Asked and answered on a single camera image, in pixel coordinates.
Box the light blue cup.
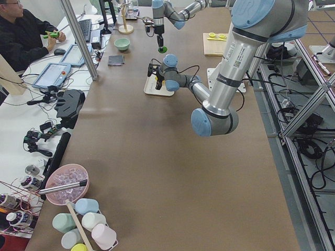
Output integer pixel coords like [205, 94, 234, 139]
[75, 198, 99, 215]

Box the aluminium frame post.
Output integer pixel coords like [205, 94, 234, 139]
[60, 0, 98, 81]

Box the seated person in black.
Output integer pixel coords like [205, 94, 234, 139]
[1, 1, 66, 72]

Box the yellow cup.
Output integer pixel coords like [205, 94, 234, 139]
[71, 243, 88, 251]

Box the folded grey cloth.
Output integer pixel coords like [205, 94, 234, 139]
[107, 55, 125, 66]

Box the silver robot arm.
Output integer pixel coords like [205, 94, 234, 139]
[142, 0, 209, 53]
[148, 0, 309, 136]

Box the pink bowl with ice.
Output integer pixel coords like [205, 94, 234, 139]
[45, 164, 90, 206]

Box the cream rabbit print tray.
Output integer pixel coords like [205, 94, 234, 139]
[143, 75, 174, 97]

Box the black keyboard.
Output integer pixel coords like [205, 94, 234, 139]
[78, 19, 92, 43]

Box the green lime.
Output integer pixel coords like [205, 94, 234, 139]
[158, 46, 168, 53]

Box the pink cup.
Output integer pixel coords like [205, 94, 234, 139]
[91, 224, 118, 250]

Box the wooden cutting board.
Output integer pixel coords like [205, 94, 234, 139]
[203, 33, 228, 56]

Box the white cup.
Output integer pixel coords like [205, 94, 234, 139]
[81, 212, 106, 232]

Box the mint green cup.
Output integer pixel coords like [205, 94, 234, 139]
[52, 213, 76, 233]

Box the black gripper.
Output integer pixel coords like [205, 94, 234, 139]
[144, 24, 165, 51]
[147, 59, 164, 90]

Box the blue teach pendant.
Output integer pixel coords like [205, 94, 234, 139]
[32, 63, 71, 89]
[60, 44, 84, 67]

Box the metal scoop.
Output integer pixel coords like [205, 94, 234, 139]
[135, 16, 154, 27]

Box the yellow plastic knife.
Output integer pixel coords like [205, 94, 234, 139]
[206, 38, 227, 41]

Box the mint green bowl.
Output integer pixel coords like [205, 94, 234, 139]
[114, 38, 130, 51]

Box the pale grey cup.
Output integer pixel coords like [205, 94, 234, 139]
[61, 229, 84, 249]

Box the wooden mug tree stand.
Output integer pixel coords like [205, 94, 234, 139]
[113, 0, 134, 34]

